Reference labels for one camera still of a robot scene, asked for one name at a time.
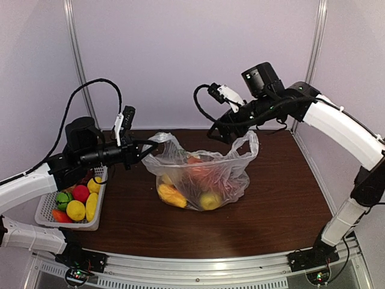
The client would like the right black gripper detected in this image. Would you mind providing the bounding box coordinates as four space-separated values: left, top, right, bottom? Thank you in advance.
206 93 279 145

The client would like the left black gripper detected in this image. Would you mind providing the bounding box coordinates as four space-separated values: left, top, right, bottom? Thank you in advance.
78 132 158 170

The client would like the clear plastic bag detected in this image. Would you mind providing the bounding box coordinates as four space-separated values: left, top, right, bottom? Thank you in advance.
142 131 259 211

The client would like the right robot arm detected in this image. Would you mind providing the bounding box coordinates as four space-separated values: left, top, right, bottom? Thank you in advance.
208 62 384 266

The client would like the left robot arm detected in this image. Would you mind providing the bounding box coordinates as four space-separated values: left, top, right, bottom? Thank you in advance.
1 114 158 267

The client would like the pale fruit in bag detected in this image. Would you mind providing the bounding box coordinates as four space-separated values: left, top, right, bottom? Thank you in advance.
161 174 174 185

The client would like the orange fruit in bag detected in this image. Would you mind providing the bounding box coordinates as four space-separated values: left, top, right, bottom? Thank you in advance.
187 156 211 181

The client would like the red fruit in bag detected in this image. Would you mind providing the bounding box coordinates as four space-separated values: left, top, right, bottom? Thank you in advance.
206 170 236 193

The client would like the dark purple fruit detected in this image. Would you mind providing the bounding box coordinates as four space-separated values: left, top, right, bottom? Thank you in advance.
78 170 94 185

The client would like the yellow fruit back right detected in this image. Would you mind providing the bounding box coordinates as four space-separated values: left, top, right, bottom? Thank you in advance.
87 176 102 194

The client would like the yellow green fruit in bag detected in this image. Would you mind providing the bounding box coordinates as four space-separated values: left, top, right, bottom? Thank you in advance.
200 192 222 211

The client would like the red round fruit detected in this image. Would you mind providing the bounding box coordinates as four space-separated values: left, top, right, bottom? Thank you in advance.
72 185 90 203

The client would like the yellow fruit front right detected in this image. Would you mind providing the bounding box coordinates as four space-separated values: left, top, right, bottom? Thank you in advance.
85 193 99 222

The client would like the yellow fruit front centre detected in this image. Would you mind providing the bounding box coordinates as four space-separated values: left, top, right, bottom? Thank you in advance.
66 200 85 222

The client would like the green round fruit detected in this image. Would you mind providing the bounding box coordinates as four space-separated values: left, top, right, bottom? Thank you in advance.
55 191 73 211

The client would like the orange red fruit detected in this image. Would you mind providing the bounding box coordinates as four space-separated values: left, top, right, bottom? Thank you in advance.
52 209 73 223

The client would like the white plastic basket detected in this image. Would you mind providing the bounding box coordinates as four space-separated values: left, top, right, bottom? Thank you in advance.
35 167 108 231

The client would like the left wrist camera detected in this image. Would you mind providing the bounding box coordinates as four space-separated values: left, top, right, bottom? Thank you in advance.
114 105 136 146

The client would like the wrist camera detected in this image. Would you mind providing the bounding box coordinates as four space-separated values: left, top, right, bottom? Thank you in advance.
114 105 136 146
208 83 245 113

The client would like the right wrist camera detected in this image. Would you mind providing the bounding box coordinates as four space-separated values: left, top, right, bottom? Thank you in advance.
208 83 245 113

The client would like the left black cable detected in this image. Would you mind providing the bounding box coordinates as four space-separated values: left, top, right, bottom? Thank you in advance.
17 78 125 175

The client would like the aluminium front rail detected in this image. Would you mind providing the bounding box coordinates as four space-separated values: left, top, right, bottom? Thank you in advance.
29 243 374 289

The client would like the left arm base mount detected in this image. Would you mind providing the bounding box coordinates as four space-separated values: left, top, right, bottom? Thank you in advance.
54 228 107 273

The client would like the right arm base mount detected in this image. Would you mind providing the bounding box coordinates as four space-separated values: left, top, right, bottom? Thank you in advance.
287 227 339 272

